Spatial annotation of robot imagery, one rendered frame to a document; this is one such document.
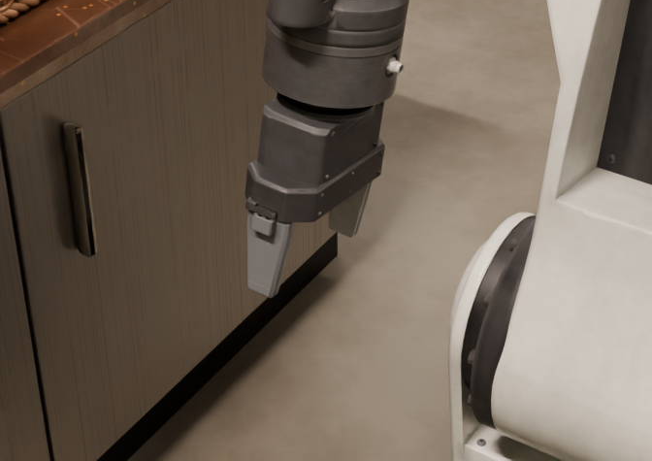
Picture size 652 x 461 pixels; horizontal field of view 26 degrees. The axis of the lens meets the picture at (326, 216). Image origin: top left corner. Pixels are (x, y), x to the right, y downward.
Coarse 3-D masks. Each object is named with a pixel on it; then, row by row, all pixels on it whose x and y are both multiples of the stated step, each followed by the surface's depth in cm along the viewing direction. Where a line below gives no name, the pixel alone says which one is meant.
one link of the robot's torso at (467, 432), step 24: (528, 216) 82; (504, 240) 80; (480, 264) 79; (456, 312) 80; (456, 336) 80; (456, 360) 81; (456, 384) 82; (456, 408) 84; (456, 432) 85; (480, 432) 87; (456, 456) 87; (480, 456) 86; (504, 456) 85; (528, 456) 85; (552, 456) 85
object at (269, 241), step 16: (256, 224) 92; (272, 224) 91; (288, 224) 91; (256, 240) 93; (272, 240) 92; (288, 240) 92; (256, 256) 94; (272, 256) 93; (256, 272) 94; (272, 272) 93; (256, 288) 95; (272, 288) 94
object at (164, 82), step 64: (64, 0) 123; (128, 0) 123; (192, 0) 133; (256, 0) 143; (0, 64) 113; (64, 64) 118; (128, 64) 127; (192, 64) 136; (256, 64) 147; (0, 128) 115; (64, 128) 121; (128, 128) 130; (192, 128) 140; (256, 128) 151; (0, 192) 117; (64, 192) 125; (128, 192) 134; (192, 192) 144; (0, 256) 120; (64, 256) 128; (128, 256) 137; (192, 256) 148; (320, 256) 184; (0, 320) 123; (64, 320) 131; (128, 320) 141; (192, 320) 152; (256, 320) 174; (0, 384) 126; (64, 384) 134; (128, 384) 145; (192, 384) 166; (0, 448) 129; (64, 448) 138; (128, 448) 157
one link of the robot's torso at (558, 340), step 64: (576, 0) 70; (640, 0) 73; (576, 64) 71; (640, 64) 74; (576, 128) 73; (640, 128) 75; (576, 192) 74; (640, 192) 75; (512, 256) 77; (576, 256) 74; (640, 256) 72; (512, 320) 76; (576, 320) 74; (640, 320) 73; (512, 384) 77; (576, 384) 75; (640, 384) 73; (576, 448) 77; (640, 448) 74
